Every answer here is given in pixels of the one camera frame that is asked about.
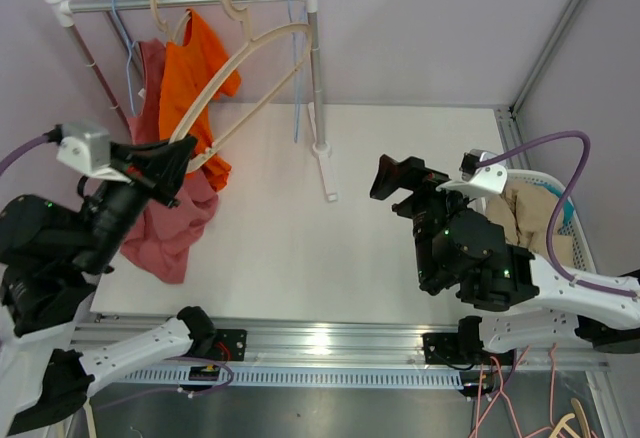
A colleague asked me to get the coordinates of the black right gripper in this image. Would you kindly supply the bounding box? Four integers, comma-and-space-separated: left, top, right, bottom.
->
370, 155, 481, 288

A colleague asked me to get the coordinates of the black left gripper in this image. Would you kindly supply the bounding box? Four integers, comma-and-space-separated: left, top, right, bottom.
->
74, 132, 201, 271

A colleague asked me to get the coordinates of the orange t shirt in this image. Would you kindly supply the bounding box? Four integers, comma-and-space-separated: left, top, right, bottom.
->
158, 9, 242, 192

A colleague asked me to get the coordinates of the beige t shirt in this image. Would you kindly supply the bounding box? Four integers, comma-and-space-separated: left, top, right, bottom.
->
485, 180, 559, 261

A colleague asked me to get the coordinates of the beige wooden hanger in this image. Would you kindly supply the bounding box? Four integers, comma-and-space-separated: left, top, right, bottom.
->
149, 0, 192, 43
167, 0, 314, 174

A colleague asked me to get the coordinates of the teal t shirt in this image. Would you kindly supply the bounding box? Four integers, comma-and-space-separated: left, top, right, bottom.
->
539, 180, 575, 234

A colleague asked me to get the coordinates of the light blue wire hanger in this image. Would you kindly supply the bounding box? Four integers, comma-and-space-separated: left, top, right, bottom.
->
287, 0, 306, 144
110, 0, 141, 116

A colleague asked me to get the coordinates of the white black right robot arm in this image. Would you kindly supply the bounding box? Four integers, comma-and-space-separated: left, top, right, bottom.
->
370, 150, 639, 365

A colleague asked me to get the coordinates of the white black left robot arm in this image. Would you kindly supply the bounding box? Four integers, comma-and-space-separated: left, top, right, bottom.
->
1, 136, 217, 436

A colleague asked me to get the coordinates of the pink t shirt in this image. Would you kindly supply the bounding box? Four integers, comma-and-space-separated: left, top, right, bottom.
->
120, 39, 218, 285

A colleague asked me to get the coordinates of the wooden hanger on floor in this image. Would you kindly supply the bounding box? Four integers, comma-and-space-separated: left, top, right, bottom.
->
549, 398, 595, 438

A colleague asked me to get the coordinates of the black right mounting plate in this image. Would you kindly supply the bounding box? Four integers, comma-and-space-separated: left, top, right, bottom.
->
422, 332, 516, 371

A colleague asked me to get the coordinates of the black mounting plate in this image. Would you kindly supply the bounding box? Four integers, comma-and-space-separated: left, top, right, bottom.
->
422, 332, 516, 371
201, 328, 248, 363

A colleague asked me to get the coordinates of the metal clothes rack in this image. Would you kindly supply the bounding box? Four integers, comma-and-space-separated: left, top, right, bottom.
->
44, 0, 338, 202

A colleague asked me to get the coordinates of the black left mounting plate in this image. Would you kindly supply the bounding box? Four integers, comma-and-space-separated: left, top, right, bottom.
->
201, 328, 248, 363

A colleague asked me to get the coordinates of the white plastic laundry basket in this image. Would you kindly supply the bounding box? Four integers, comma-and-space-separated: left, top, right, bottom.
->
476, 169, 595, 272

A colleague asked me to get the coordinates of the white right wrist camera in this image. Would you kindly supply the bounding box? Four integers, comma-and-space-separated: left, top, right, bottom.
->
436, 149, 508, 199

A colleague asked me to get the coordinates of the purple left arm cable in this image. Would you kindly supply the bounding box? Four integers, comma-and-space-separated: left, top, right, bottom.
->
0, 127, 236, 400

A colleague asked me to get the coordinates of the white slotted cable duct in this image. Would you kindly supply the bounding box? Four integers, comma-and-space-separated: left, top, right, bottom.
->
117, 364, 463, 390

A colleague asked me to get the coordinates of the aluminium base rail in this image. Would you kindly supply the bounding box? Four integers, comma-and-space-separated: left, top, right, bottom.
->
63, 313, 611, 372

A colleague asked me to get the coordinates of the pink wire hanger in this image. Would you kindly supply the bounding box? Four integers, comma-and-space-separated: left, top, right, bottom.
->
469, 343, 558, 437

